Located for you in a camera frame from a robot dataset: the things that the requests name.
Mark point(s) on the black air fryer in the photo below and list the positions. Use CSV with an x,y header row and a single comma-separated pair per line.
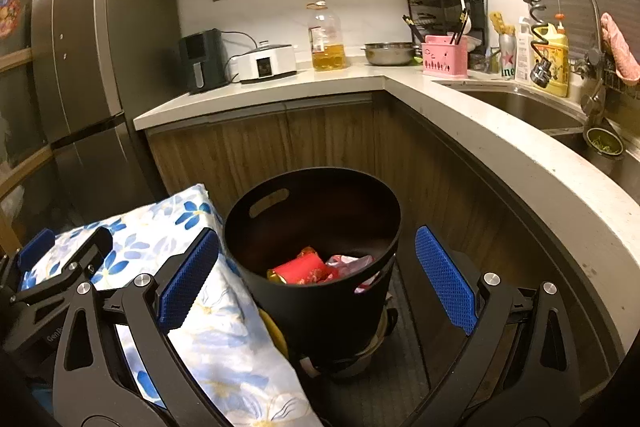
x,y
202,62

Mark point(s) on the stainless steel basin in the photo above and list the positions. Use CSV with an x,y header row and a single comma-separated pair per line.
x,y
390,54

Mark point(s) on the steel sink strainer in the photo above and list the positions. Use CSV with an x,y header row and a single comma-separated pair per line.
x,y
605,142

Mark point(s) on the pink utensil holder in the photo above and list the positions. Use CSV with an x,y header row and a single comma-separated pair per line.
x,y
444,59

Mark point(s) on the wooden glass sliding door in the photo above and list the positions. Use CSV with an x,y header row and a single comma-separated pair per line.
x,y
15,107

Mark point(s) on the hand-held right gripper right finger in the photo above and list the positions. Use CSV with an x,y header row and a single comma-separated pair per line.
x,y
445,279

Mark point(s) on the red paper cup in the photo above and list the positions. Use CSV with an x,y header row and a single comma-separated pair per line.
x,y
305,269

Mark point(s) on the black dish rack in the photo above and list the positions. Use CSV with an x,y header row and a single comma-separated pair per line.
x,y
475,22

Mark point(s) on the stainless steel sink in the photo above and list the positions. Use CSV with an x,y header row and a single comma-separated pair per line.
x,y
525,107

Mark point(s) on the black coiled faucet sprayer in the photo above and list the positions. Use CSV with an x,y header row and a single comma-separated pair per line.
x,y
542,69

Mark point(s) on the white pump bottle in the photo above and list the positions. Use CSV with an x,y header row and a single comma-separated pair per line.
x,y
523,54

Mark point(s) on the yellow detergent bottle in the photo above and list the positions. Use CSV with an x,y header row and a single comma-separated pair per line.
x,y
559,57

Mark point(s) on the floral tablecloth table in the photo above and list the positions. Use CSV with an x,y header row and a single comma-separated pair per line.
x,y
225,357

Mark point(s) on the cooking oil bottle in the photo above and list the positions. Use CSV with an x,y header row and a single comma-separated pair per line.
x,y
327,52

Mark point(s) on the wooden kitchen counter cabinets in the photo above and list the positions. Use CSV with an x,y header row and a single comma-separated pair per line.
x,y
325,142

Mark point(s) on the white electric cooker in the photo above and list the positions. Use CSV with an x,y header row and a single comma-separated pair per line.
x,y
265,64

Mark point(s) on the pink hanging cloth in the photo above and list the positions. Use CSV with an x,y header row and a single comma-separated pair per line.
x,y
622,52

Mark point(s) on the green and white can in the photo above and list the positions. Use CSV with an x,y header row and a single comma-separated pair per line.
x,y
507,59

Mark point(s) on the black trash bin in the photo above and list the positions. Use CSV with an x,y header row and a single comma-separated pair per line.
x,y
310,317

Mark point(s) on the round colourful door sticker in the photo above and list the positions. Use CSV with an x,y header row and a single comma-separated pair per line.
x,y
9,16

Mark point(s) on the pink plastic bag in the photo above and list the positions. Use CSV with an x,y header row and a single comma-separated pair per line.
x,y
350,264

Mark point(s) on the dark steel refrigerator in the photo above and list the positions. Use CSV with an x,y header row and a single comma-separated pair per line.
x,y
100,57

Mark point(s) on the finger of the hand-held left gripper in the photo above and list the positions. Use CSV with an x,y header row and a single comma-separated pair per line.
x,y
85,252
36,252

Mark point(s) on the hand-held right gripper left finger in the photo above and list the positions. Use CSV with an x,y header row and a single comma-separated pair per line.
x,y
190,277

